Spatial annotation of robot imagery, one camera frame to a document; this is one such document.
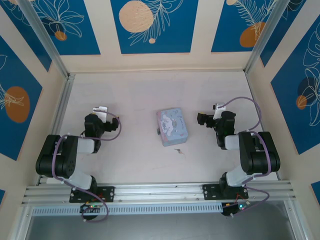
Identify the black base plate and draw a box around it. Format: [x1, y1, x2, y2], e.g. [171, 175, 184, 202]
[69, 185, 116, 204]
[202, 183, 250, 201]

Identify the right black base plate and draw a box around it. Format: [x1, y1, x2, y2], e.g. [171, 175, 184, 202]
[202, 183, 250, 201]

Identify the grey slotted cable duct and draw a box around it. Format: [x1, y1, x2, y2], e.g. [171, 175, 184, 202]
[31, 202, 224, 217]

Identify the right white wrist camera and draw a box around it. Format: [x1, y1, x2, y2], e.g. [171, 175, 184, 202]
[212, 102, 227, 120]

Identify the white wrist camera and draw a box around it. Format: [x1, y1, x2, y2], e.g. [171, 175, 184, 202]
[212, 102, 227, 120]
[92, 105, 109, 123]

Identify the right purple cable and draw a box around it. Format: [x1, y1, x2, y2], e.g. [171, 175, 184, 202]
[216, 96, 273, 218]

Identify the aluminium corner post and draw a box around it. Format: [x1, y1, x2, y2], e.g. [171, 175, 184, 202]
[18, 0, 70, 79]
[244, 0, 289, 74]

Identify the aluminium cross rail frame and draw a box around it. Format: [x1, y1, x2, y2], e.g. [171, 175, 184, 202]
[20, 180, 298, 205]

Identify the light blue cartoon pouch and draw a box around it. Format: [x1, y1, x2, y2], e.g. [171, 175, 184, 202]
[156, 107, 190, 148]

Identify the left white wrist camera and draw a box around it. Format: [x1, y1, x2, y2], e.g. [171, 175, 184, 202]
[92, 105, 109, 123]

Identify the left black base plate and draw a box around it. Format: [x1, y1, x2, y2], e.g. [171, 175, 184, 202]
[69, 185, 116, 204]

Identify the controller circuit board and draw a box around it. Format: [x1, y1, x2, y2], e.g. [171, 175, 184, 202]
[221, 202, 251, 218]
[79, 202, 104, 215]

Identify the right controller circuit board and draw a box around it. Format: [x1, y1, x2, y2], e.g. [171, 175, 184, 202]
[221, 202, 251, 218]

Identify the blue poster orange circle fern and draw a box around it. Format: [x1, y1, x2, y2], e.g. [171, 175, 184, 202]
[210, 0, 279, 54]

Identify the blue poster large orange circle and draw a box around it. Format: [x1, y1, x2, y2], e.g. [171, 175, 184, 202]
[0, 35, 44, 162]

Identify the blue poster dark circle flower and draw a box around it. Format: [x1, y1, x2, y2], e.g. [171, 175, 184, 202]
[270, 22, 320, 156]

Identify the blue poster cream circle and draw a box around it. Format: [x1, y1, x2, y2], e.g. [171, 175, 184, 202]
[110, 0, 199, 55]

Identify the left controller circuit board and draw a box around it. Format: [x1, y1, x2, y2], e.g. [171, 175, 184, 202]
[79, 202, 104, 215]

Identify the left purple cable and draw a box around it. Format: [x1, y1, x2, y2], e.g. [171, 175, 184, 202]
[51, 111, 123, 223]

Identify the aluminium side rail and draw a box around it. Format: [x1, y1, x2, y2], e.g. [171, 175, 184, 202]
[36, 73, 76, 186]

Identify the purple cable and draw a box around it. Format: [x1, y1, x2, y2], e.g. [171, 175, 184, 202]
[51, 111, 123, 223]
[216, 96, 273, 218]

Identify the blue poster white flower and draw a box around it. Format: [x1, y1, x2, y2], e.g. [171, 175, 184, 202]
[24, 0, 102, 56]

